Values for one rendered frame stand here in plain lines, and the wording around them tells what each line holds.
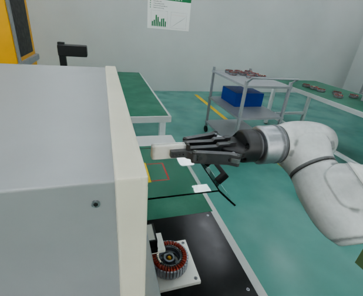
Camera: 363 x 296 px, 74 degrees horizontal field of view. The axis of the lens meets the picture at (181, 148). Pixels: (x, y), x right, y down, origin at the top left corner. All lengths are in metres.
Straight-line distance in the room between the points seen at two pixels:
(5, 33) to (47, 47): 1.88
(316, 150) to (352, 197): 0.11
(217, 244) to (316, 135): 0.48
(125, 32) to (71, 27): 1.01
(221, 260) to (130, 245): 0.65
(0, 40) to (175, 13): 3.28
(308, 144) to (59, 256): 0.51
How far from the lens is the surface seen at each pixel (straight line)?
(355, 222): 0.55
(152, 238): 0.66
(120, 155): 0.19
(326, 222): 0.56
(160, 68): 5.74
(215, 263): 0.83
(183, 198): 1.06
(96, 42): 5.56
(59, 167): 0.19
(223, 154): 0.48
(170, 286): 0.75
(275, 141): 0.56
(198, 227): 0.92
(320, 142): 0.61
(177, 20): 5.75
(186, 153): 0.49
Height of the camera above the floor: 1.41
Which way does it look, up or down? 27 degrees down
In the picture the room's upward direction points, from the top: 5 degrees clockwise
